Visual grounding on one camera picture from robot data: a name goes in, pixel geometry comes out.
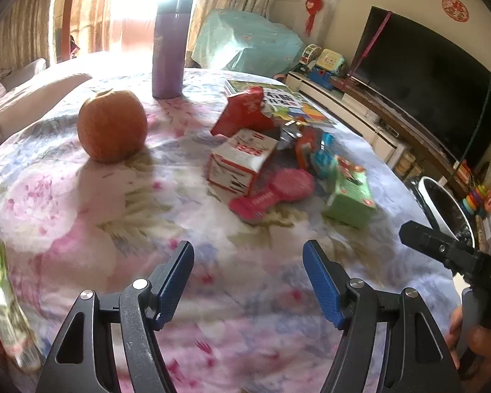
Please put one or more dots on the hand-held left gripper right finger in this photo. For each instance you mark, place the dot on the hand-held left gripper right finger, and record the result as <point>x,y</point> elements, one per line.
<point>323,286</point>

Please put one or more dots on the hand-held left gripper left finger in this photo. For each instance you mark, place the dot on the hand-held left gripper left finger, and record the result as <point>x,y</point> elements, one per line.
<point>174,286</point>

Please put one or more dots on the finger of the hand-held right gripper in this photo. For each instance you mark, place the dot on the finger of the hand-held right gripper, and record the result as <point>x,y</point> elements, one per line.
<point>433,243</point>

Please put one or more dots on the white trash bin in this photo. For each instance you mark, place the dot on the white trash bin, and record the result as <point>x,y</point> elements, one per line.
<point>427,200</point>

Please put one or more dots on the pink plastic wrapper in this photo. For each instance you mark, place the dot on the pink plastic wrapper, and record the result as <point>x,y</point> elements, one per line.
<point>286,184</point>

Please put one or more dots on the white and red carton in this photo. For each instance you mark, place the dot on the white and red carton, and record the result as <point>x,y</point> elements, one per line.
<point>237,163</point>

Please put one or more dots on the orange snack wrapper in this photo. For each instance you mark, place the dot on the orange snack wrapper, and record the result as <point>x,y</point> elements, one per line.
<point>305,149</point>

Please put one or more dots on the green tissue box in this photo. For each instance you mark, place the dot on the green tissue box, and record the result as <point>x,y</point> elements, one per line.
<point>347,200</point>

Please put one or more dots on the teal snack wrapper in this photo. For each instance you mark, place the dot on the teal snack wrapper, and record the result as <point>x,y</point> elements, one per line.
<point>323,159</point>

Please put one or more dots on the crumpled silver foil piece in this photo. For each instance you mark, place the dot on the crumpled silver foil piece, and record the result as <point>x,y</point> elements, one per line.
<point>288,135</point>

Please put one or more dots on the orange fruit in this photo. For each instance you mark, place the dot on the orange fruit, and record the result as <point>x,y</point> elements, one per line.
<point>112,127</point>

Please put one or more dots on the green white snack wrapper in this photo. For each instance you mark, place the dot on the green white snack wrapper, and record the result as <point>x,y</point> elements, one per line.
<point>4,315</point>

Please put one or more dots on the black flat television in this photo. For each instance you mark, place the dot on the black flat television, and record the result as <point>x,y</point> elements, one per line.
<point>425,69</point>

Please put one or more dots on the colourful picture book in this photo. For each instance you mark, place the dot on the colourful picture book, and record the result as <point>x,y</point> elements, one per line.
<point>307,110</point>

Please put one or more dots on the white television cabinet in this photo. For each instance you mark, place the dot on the white television cabinet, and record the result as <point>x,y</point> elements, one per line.
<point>335,94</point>

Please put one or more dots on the red snack bag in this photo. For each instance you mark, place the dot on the red snack bag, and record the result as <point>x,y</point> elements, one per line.
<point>239,114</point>

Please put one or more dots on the blue toy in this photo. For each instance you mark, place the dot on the blue toy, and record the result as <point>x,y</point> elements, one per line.
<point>319,77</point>

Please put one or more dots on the yellow white toy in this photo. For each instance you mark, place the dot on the yellow white toy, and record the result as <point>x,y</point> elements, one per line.
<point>331,61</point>

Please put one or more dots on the pink kettlebell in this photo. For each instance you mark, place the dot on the pink kettlebell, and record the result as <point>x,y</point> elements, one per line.
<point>280,76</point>

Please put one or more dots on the purple thermos bottle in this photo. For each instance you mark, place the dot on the purple thermos bottle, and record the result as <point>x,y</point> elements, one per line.
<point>170,57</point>

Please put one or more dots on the teal cloth covered furniture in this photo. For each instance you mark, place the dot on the teal cloth covered furniture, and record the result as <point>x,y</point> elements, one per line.
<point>245,41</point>

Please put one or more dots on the purple cloth item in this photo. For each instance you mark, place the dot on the purple cloth item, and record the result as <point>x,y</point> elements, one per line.
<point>74,46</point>

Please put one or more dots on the grey pillow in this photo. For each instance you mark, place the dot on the grey pillow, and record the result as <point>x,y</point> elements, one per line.
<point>24,73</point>

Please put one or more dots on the sheer beige curtain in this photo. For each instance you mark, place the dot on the sheer beige curtain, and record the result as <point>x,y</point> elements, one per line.
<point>86,8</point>

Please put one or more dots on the round red wall sticker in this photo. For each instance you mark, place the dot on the round red wall sticker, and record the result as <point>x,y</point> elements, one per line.
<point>453,8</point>

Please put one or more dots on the wooden balcony door frame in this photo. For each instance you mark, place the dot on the wooden balcony door frame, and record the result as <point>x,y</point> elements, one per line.
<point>63,16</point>

